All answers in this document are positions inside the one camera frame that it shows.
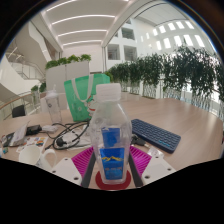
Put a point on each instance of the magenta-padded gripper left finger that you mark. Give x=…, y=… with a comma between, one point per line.
x=81, y=161

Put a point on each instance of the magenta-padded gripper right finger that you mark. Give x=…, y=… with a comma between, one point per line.
x=141, y=160

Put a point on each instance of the clear water bottle blue label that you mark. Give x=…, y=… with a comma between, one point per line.
x=110, y=133

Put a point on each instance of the dark blue keyboard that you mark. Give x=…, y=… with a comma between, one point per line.
x=156, y=135

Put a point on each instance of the flat round red coaster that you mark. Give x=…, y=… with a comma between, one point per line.
x=113, y=186

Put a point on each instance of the white power adapter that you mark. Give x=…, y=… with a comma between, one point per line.
x=50, y=128

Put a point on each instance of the colourful sticker sheet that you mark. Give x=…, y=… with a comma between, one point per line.
x=33, y=143

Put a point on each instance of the white mug with floral print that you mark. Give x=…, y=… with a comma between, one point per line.
x=30, y=155

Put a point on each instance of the green tote bag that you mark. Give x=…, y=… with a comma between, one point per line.
x=78, y=103

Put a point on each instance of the clear tumbler with white lid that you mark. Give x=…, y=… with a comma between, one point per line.
x=53, y=106

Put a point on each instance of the black chair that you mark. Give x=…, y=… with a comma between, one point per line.
x=19, y=111

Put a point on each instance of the small potted plants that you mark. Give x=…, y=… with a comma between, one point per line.
x=38, y=88

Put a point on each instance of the white cabinet with plants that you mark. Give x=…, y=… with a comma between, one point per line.
x=66, y=75

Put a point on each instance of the glass balustrade railing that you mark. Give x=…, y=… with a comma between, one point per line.
x=13, y=100

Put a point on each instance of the row of tall green plants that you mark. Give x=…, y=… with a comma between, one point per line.
x=173, y=73

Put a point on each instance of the ceiling light strips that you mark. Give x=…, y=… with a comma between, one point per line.
x=83, y=23

